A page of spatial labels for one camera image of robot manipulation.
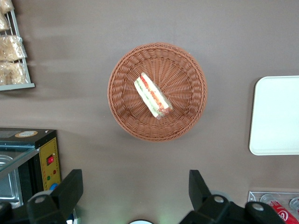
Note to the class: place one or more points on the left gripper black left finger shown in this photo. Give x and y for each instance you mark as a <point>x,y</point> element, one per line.
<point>63,200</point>

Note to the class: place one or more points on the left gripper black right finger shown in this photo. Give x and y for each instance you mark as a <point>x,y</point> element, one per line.
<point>205,205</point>

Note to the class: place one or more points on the triangle sandwich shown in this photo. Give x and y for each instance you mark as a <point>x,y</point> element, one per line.
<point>151,95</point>

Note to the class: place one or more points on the beige plastic tray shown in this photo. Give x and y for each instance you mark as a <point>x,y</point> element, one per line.
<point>278,116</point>

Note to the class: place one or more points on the brown round wicker basket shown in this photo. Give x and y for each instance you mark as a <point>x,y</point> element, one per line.
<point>184,70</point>

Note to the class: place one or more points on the clear acrylic bottle rack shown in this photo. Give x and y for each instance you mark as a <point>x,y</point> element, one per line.
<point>253,196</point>

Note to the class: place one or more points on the steel warmer pan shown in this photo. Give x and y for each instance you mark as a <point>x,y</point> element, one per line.
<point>8,186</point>

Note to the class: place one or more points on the black food warmer appliance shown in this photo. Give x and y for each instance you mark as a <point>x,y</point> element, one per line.
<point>30,140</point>

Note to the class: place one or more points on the red cola bottle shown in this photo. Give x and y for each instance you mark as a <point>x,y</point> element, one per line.
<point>283,213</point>

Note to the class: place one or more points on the wrapped bread packet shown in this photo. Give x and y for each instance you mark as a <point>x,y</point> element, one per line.
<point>5,5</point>
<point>3,22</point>
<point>14,73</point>
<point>11,47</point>

